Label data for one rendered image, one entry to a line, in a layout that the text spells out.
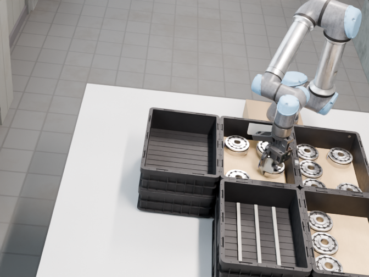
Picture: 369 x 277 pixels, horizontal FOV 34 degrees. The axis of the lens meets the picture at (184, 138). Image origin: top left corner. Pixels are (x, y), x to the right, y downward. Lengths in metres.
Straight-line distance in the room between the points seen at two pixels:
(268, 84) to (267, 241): 0.60
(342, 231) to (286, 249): 0.25
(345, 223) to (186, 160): 0.67
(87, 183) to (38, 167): 1.16
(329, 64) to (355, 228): 0.69
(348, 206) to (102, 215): 0.94
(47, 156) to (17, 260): 0.80
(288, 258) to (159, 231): 0.50
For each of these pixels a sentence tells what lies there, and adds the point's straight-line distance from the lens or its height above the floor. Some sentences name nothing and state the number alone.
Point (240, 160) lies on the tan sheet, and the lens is 2.48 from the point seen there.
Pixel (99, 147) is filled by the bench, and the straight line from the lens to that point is 2.66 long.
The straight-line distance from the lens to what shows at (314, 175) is 2.47.
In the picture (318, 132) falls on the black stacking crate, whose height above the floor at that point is 0.91.
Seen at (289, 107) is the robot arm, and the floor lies 1.19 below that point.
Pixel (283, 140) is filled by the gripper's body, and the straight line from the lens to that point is 2.29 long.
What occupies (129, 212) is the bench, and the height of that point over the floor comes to 0.70.
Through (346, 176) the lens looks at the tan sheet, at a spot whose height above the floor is 0.83.
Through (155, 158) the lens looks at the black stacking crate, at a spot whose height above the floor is 0.83.
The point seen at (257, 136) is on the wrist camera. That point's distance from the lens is 2.37.
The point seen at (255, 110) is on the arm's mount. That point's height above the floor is 0.79.
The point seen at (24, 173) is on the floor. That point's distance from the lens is 3.59.
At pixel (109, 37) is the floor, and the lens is 4.91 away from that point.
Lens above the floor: 2.40
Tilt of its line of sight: 38 degrees down
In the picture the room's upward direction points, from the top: 8 degrees clockwise
